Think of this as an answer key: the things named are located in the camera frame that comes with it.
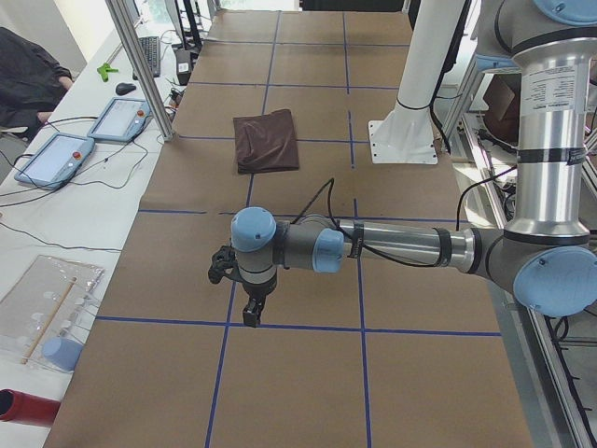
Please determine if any red cylinder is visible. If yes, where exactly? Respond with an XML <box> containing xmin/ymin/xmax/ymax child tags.
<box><xmin>1</xmin><ymin>389</ymin><xmax>61</xmax><ymax>427</ymax></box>

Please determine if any black keyboard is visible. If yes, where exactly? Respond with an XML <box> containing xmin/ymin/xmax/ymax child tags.
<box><xmin>138</xmin><ymin>36</ymin><xmax>161</xmax><ymax>77</ymax></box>

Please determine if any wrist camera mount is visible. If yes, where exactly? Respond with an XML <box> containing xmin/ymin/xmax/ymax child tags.
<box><xmin>208</xmin><ymin>245</ymin><xmax>242</xmax><ymax>285</ymax></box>

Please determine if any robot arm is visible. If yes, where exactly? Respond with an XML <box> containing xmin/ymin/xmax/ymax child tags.
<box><xmin>230</xmin><ymin>142</ymin><xmax>596</xmax><ymax>334</ymax></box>

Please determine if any seated person in black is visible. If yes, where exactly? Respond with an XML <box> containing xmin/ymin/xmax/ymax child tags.
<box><xmin>1</xmin><ymin>27</ymin><xmax>73</xmax><ymax>140</ymax></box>

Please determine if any white pedestal column base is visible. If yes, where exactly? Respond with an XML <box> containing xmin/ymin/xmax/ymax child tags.
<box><xmin>368</xmin><ymin>0</ymin><xmax>468</xmax><ymax>164</ymax></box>

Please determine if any far blue teach pendant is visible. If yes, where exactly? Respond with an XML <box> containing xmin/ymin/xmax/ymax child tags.
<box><xmin>88</xmin><ymin>97</ymin><xmax>150</xmax><ymax>143</ymax></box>

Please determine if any cardboard box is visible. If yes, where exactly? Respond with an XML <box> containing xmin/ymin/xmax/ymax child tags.
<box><xmin>483</xmin><ymin>74</ymin><xmax>521</xmax><ymax>146</ymax></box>

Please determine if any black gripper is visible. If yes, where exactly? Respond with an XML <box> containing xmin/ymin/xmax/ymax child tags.
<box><xmin>243</xmin><ymin>277</ymin><xmax>277</xmax><ymax>328</ymax></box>

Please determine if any black power adapter box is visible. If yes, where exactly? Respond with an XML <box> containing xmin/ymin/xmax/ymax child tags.
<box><xmin>174</xmin><ymin>49</ymin><xmax>193</xmax><ymax>86</ymax></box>

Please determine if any clear plastic bag with stick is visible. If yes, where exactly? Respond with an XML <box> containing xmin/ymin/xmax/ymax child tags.
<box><xmin>1</xmin><ymin>256</ymin><xmax>104</xmax><ymax>372</ymax></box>

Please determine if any green plastic clip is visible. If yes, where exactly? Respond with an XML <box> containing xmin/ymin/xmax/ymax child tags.
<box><xmin>96</xmin><ymin>63</ymin><xmax>119</xmax><ymax>82</ymax></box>

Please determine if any brown t-shirt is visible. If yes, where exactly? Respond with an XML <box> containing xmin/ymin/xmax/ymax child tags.
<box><xmin>233</xmin><ymin>109</ymin><xmax>299</xmax><ymax>174</ymax></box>

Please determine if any near blue teach pendant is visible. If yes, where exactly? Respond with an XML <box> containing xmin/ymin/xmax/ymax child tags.
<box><xmin>14</xmin><ymin>133</ymin><xmax>95</xmax><ymax>189</ymax></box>

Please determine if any blue teach pendant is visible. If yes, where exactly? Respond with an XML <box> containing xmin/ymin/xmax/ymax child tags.
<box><xmin>88</xmin><ymin>97</ymin><xmax>150</xmax><ymax>143</ymax></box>
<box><xmin>14</xmin><ymin>133</ymin><xmax>95</xmax><ymax>189</ymax></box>

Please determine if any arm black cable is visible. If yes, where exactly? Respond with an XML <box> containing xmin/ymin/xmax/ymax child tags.
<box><xmin>288</xmin><ymin>164</ymin><xmax>519</xmax><ymax>268</ymax></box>

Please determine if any aluminium side frame rail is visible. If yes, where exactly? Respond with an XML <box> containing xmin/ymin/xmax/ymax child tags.
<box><xmin>461</xmin><ymin>69</ymin><xmax>597</xmax><ymax>448</ymax></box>

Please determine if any aluminium frame post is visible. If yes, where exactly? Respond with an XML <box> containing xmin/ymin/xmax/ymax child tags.
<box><xmin>105</xmin><ymin>0</ymin><xmax>174</xmax><ymax>142</ymax></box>

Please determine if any black computer mouse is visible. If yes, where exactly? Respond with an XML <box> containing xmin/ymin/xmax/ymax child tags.
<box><xmin>115</xmin><ymin>82</ymin><xmax>136</xmax><ymax>96</ymax></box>

